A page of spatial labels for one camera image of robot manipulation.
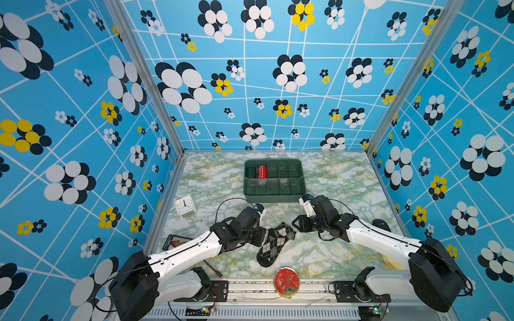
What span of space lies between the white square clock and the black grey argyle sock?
0.38m

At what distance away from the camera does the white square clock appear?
94 centimetres

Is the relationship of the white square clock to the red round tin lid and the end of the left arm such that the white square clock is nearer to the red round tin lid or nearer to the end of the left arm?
the end of the left arm

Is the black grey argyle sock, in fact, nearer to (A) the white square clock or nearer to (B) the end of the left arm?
(B) the end of the left arm

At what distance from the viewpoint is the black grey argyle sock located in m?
0.82

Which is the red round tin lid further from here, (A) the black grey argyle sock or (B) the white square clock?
(B) the white square clock

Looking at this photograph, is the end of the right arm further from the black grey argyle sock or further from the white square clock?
the white square clock

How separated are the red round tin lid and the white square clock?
0.49m

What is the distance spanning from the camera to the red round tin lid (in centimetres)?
72

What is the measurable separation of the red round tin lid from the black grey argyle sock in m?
0.07

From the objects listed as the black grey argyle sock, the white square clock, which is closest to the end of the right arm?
the black grey argyle sock
